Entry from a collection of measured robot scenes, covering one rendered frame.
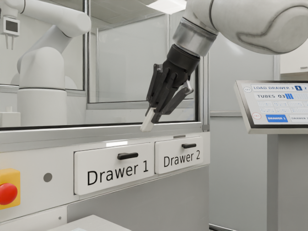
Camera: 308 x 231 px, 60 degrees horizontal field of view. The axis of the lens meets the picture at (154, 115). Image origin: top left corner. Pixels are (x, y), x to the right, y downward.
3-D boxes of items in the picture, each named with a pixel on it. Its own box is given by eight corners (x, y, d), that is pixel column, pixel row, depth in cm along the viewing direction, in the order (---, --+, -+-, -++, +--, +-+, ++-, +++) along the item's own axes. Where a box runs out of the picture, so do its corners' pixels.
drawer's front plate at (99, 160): (153, 175, 89) (153, 143, 89) (78, 195, 67) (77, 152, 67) (150, 174, 90) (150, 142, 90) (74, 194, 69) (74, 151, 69)
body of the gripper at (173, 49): (208, 60, 63) (189, 93, 66) (184, 44, 67) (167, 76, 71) (191, 55, 57) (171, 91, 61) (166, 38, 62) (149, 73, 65)
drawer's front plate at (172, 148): (203, 162, 113) (203, 136, 113) (158, 174, 91) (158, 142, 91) (199, 162, 114) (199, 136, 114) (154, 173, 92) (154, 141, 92)
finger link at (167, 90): (182, 73, 66) (185, 76, 65) (162, 111, 70) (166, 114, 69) (172, 71, 63) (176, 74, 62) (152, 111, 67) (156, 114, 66)
